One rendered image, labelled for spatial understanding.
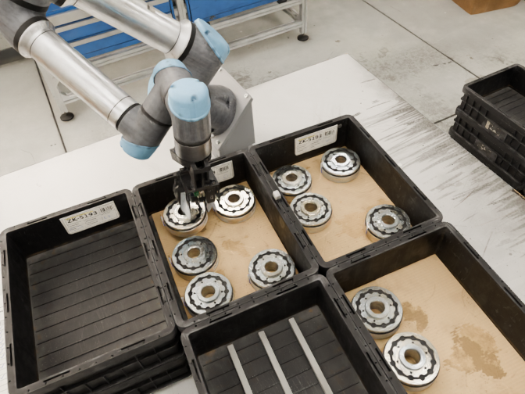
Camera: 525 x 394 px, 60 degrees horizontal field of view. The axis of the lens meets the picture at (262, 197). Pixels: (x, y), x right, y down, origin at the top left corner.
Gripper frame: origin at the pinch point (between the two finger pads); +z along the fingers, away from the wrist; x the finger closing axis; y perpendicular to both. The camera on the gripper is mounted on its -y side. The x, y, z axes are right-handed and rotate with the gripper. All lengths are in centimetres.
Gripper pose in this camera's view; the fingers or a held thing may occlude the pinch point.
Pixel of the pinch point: (197, 208)
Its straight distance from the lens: 112.0
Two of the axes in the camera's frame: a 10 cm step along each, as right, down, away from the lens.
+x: 9.2, -2.7, 3.0
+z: -0.4, 6.8, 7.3
